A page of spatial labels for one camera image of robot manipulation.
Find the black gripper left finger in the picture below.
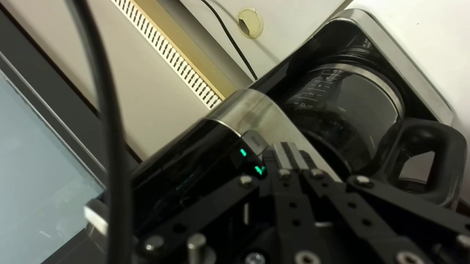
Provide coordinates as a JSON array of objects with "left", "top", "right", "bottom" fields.
[{"left": 131, "top": 140, "right": 318, "bottom": 264}]

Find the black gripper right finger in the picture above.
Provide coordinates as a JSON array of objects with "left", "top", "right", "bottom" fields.
[{"left": 287, "top": 140, "right": 470, "bottom": 264}]

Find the black steel coffee machine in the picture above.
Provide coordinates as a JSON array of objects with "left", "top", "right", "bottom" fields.
[{"left": 84, "top": 7, "right": 457, "bottom": 250}]

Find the white perforated strip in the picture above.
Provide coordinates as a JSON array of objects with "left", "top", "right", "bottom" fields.
[{"left": 109, "top": 0, "right": 256, "bottom": 111}]

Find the grey framed window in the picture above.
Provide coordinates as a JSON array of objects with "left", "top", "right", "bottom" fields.
[{"left": 0, "top": 5, "right": 145, "bottom": 264}]

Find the glass coffee carafe black handle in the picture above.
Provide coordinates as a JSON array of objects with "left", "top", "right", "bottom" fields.
[{"left": 283, "top": 63, "right": 469, "bottom": 206}]

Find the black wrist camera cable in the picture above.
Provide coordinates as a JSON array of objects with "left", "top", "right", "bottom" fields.
[{"left": 65, "top": 0, "right": 136, "bottom": 264}]

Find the black coffee machine power cable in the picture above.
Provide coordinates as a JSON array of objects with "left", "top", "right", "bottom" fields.
[{"left": 202, "top": 0, "right": 261, "bottom": 82}]

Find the round beige cable grommet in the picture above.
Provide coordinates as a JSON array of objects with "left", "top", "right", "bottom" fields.
[{"left": 237, "top": 7, "right": 266, "bottom": 41}]

